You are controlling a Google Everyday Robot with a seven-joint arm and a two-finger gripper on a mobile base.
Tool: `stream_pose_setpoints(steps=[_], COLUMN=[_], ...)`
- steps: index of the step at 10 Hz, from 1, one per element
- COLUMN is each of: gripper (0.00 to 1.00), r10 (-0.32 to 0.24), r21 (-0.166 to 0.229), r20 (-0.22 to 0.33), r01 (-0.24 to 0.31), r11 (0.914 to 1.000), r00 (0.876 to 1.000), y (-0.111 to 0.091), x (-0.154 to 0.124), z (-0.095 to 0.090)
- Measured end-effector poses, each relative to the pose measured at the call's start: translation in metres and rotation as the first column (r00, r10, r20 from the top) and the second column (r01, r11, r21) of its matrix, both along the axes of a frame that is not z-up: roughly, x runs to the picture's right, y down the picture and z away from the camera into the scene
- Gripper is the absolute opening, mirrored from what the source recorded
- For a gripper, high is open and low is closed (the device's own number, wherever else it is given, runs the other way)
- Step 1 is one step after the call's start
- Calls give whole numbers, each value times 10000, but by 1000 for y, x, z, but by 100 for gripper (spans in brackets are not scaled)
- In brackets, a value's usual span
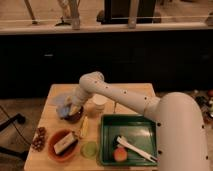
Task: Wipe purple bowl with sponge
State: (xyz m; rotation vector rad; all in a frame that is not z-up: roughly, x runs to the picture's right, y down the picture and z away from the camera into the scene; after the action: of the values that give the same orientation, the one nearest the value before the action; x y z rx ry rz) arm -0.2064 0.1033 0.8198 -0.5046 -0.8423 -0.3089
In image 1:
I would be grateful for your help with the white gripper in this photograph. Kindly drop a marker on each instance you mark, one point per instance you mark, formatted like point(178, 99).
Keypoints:
point(78, 96)

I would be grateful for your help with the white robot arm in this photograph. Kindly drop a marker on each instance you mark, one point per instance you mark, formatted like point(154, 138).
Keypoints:
point(180, 129)

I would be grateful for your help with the purple bowl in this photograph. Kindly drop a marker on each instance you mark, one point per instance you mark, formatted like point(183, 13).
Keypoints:
point(74, 118)

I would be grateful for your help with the orange bowl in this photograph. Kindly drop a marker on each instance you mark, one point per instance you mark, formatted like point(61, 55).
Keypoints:
point(68, 153)

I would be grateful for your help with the white cup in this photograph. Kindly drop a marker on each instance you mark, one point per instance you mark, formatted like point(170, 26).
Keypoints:
point(98, 104)

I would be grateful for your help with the wooden block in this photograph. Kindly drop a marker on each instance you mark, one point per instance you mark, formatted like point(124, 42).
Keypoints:
point(64, 143)

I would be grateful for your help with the small green plate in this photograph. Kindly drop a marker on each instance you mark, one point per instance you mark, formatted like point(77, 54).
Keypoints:
point(89, 149)

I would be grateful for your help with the brown grape bunch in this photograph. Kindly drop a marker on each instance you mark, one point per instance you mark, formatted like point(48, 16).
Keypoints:
point(39, 141)

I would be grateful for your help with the black chair base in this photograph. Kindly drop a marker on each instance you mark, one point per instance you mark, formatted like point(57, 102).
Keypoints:
point(9, 128)

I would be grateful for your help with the green plastic tray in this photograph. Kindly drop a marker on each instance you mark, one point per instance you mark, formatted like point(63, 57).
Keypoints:
point(136, 129)

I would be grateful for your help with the orange peach fruit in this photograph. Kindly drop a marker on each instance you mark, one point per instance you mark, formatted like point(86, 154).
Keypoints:
point(120, 154)

